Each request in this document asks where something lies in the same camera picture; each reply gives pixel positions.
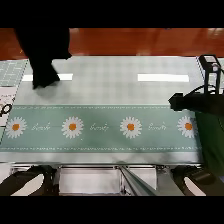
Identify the black cable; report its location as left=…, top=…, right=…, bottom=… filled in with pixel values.
left=186, top=83, right=218, bottom=98

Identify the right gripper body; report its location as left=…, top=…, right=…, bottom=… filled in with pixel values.
left=167, top=92, right=196, bottom=113

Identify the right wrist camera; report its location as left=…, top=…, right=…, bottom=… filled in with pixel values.
left=197, top=54, right=223, bottom=95

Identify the black garment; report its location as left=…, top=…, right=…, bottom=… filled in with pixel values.
left=14, top=27, right=73, bottom=90

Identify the silver frame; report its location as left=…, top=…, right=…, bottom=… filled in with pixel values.
left=0, top=162, right=224, bottom=197

